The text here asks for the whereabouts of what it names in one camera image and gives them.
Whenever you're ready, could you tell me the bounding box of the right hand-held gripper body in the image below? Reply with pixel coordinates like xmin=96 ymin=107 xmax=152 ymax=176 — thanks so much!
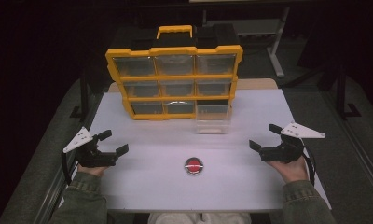
xmin=258 ymin=120 xmax=326 ymax=164

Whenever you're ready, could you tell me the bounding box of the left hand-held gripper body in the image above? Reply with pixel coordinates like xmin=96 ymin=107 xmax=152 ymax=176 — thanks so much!
xmin=62 ymin=126 xmax=120 ymax=169

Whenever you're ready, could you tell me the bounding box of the clear plastic drawer box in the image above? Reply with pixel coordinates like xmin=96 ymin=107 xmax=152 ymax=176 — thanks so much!
xmin=194 ymin=105 xmax=233 ymax=135

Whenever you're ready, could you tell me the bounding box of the red round tin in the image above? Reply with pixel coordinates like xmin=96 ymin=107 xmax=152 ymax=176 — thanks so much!
xmin=184 ymin=157 xmax=204 ymax=175

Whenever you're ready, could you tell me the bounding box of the person's left hand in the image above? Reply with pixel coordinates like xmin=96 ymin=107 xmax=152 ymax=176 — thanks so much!
xmin=76 ymin=163 xmax=110 ymax=178

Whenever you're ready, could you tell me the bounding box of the person's right hand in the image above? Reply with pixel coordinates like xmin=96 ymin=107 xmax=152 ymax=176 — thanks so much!
xmin=266 ymin=156 xmax=311 ymax=184

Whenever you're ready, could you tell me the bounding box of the black metal stand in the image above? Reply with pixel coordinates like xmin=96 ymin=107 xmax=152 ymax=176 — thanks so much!
xmin=334 ymin=63 xmax=362 ymax=120
xmin=69 ymin=73 xmax=90 ymax=119

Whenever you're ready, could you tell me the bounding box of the white metal stand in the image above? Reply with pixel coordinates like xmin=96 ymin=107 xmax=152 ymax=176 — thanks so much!
xmin=202 ymin=7 xmax=291 ymax=79

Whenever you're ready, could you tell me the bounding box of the yellow black organizer case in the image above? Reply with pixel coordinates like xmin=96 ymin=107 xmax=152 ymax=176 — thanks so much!
xmin=104 ymin=23 xmax=244 ymax=122

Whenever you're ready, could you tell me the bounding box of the grid of clear organizer drawers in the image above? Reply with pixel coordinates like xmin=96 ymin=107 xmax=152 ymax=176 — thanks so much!
xmin=112 ymin=54 xmax=238 ymax=116

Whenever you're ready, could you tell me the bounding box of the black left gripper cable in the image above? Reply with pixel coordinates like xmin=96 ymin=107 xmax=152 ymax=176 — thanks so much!
xmin=61 ymin=151 xmax=78 ymax=187

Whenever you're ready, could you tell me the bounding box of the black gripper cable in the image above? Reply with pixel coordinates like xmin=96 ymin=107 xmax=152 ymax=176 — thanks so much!
xmin=61 ymin=151 xmax=78 ymax=187
xmin=300 ymin=143 xmax=317 ymax=188

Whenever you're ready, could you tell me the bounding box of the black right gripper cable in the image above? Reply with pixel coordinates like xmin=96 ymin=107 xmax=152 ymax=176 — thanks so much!
xmin=300 ymin=143 xmax=317 ymax=188

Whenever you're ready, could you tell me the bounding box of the aluminium frame rail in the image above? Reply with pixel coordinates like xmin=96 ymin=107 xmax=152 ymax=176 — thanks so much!
xmin=321 ymin=90 xmax=373 ymax=202
xmin=38 ymin=92 xmax=104 ymax=224

